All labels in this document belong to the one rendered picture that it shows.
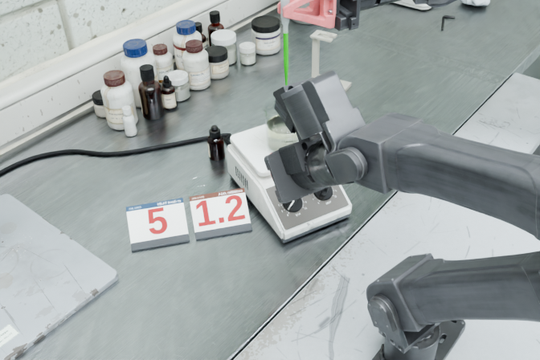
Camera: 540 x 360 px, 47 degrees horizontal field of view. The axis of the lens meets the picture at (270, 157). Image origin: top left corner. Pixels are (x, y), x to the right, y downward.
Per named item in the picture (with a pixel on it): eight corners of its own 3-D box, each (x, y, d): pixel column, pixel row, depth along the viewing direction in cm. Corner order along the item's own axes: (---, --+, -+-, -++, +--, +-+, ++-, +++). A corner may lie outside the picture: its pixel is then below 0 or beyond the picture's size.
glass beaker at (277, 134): (291, 132, 105) (291, 88, 100) (311, 151, 100) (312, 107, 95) (255, 145, 102) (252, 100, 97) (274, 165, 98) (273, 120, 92)
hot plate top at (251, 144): (325, 155, 100) (326, 151, 99) (260, 178, 96) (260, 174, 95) (289, 120, 108) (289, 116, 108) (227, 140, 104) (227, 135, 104)
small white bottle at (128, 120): (136, 137, 119) (131, 111, 115) (124, 137, 119) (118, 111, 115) (138, 130, 121) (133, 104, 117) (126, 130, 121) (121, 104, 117)
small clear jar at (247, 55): (251, 56, 144) (251, 39, 141) (259, 63, 141) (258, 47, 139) (237, 60, 143) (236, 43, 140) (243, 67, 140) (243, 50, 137)
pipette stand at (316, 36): (351, 85, 133) (355, 30, 125) (335, 103, 127) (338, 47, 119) (318, 76, 136) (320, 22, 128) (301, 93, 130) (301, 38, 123)
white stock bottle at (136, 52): (137, 112, 126) (127, 55, 118) (120, 98, 131) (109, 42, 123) (167, 100, 130) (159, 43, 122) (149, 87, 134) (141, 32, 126)
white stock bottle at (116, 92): (112, 113, 126) (103, 66, 119) (141, 114, 125) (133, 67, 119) (104, 130, 121) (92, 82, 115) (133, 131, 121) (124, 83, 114)
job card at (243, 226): (252, 231, 98) (251, 211, 95) (196, 240, 96) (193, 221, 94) (245, 206, 102) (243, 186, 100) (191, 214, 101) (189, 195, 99)
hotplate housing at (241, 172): (353, 218, 100) (356, 180, 95) (282, 247, 95) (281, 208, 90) (285, 148, 115) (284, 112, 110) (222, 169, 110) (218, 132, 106)
